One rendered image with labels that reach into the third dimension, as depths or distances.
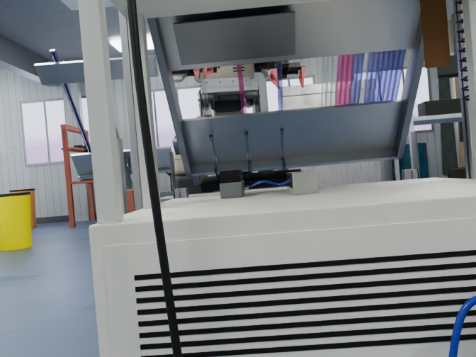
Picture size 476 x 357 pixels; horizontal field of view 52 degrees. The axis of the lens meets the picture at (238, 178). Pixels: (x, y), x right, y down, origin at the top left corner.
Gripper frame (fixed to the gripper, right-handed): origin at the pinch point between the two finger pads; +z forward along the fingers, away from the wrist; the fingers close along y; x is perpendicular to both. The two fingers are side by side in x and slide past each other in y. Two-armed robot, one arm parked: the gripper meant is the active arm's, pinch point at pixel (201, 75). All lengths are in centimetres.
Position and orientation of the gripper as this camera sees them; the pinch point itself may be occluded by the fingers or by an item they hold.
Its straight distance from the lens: 148.9
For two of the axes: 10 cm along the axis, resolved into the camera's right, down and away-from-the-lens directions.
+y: 10.0, -0.7, -0.4
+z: 0.2, 7.1, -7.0
